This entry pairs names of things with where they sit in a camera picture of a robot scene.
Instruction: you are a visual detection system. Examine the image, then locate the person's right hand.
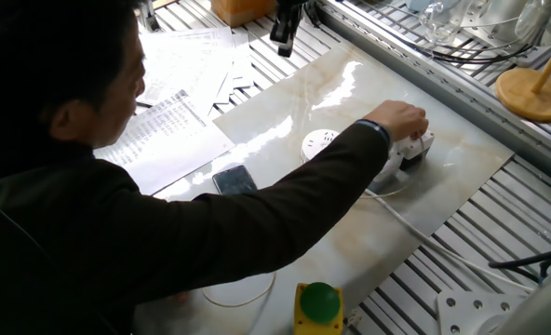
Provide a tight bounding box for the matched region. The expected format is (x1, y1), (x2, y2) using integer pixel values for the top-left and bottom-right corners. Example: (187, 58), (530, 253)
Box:
(363, 100), (429, 143)

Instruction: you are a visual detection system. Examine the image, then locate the white box red button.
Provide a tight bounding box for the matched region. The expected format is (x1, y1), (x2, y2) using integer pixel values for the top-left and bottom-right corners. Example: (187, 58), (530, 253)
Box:
(396, 129), (436, 171)

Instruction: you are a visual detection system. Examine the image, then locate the thin white charging cable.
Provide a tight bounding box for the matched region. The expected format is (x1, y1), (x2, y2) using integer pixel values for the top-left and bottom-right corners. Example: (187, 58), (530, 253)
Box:
(200, 183), (414, 309)

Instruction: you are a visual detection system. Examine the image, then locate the right forearm in black sleeve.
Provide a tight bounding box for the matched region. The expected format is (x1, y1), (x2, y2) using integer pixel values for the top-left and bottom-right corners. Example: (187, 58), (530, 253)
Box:
(195, 119), (393, 299)

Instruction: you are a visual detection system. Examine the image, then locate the round white power socket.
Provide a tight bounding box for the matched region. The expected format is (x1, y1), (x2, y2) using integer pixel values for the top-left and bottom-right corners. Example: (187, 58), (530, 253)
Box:
(301, 128), (342, 164)

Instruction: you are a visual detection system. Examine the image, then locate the white marble pattern board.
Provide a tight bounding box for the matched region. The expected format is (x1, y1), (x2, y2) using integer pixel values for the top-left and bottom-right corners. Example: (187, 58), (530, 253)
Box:
(133, 40), (515, 335)

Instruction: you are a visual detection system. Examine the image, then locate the clear glass pitcher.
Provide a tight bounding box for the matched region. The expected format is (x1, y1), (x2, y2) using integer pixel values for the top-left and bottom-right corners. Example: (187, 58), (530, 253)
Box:
(417, 0), (465, 46)

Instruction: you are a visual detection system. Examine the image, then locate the wooden stand with pole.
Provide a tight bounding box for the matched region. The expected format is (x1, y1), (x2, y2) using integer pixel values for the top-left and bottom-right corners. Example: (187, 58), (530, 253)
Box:
(494, 27), (551, 124)

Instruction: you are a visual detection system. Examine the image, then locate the blank white paper sheet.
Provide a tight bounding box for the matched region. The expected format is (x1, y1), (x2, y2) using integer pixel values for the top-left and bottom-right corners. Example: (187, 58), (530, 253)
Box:
(231, 31), (254, 89)
(212, 69), (235, 106)

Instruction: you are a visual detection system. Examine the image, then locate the black smartphone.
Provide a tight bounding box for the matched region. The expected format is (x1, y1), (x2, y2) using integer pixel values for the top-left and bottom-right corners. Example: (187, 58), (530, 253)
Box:
(211, 164), (260, 196)

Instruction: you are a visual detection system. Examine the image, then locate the wooden block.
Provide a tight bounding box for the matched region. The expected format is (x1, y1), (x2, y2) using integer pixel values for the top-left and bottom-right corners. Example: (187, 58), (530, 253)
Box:
(209, 0), (279, 28)

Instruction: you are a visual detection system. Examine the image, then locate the yellow box green mushroom button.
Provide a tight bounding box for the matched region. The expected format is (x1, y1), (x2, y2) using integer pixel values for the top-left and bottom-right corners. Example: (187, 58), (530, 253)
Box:
(292, 281), (345, 335)

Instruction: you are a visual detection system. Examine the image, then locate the paper sheet with printed table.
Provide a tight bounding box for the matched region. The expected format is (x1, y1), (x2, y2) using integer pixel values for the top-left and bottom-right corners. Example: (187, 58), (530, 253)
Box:
(135, 26), (235, 120)

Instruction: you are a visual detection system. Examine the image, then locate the paper sheet with text list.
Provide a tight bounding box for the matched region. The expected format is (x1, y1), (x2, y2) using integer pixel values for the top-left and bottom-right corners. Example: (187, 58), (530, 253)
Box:
(93, 89), (235, 196)

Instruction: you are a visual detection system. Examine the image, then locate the person in black sweater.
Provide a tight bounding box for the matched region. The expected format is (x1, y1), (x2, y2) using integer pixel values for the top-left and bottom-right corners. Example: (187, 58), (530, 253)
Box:
(0, 0), (239, 335)

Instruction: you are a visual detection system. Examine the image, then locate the aluminium table rail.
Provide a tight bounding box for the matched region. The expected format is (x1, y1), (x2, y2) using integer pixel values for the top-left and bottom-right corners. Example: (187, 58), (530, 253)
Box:
(316, 0), (551, 190)

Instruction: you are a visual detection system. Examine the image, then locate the black cable bundle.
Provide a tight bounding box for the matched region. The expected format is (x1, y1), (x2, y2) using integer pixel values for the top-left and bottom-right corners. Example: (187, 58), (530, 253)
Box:
(382, 22), (540, 65)

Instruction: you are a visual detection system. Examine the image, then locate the thick white socket cord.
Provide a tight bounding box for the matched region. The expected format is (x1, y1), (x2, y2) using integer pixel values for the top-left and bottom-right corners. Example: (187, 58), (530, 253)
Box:
(362, 187), (536, 293)

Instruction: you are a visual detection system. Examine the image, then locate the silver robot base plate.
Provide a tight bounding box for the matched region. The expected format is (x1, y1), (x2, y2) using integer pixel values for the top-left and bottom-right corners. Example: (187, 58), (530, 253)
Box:
(436, 290), (531, 335)

